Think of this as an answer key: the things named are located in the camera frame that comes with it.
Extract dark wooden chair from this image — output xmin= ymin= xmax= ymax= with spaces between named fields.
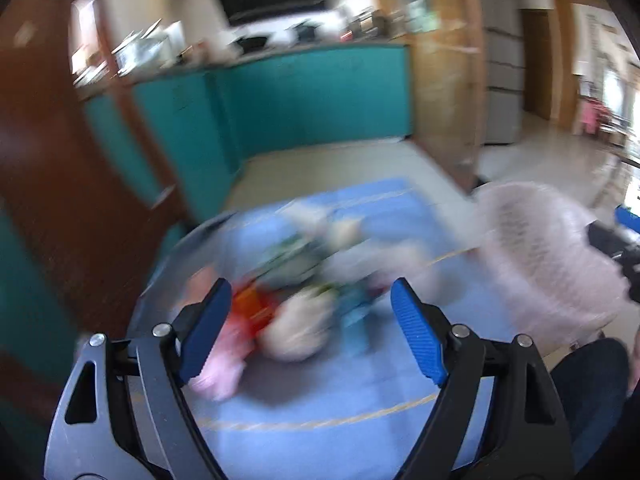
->
xmin=1 ymin=0 xmax=195 ymax=338

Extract white paper cup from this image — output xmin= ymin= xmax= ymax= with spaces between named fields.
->
xmin=280 ymin=200 xmax=331 ymax=236
xmin=326 ymin=217 xmax=363 ymax=252

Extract dark cooking pot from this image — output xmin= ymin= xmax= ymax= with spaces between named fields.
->
xmin=292 ymin=21 xmax=321 ymax=44

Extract person leg in jeans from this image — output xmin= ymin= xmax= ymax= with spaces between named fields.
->
xmin=551 ymin=338 xmax=630 ymax=471

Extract red snack wrapper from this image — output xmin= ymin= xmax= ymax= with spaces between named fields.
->
xmin=231 ymin=282 xmax=279 ymax=340

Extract blue checked tablecloth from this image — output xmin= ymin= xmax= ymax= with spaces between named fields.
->
xmin=124 ymin=176 xmax=522 ymax=480

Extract brown wooden door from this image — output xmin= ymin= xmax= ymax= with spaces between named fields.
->
xmin=521 ymin=9 xmax=553 ymax=120

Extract silver refrigerator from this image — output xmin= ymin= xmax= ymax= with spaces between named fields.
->
xmin=480 ymin=0 xmax=524 ymax=145

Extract black wok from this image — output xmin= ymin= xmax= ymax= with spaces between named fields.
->
xmin=234 ymin=35 xmax=270 ymax=55

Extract teal lower kitchen cabinets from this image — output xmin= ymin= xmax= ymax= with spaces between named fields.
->
xmin=0 ymin=41 xmax=414 ymax=391

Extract light blue face mask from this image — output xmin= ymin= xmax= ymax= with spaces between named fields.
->
xmin=336 ymin=280 xmax=376 ymax=356

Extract white dish rack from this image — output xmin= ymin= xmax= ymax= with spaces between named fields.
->
xmin=113 ymin=20 xmax=186 ymax=76

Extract white tissue ball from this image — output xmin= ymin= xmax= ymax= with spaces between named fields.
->
xmin=258 ymin=286 xmax=337 ymax=362

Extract wooden frosted glass door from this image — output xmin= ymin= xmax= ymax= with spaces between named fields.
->
xmin=375 ymin=0 xmax=487 ymax=193

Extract green leafy stem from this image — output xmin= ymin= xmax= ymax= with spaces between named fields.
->
xmin=254 ymin=236 xmax=328 ymax=289

